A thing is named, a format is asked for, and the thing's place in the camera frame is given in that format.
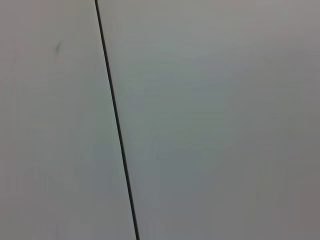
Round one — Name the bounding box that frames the thin black cable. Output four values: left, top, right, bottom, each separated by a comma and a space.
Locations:
94, 0, 141, 240

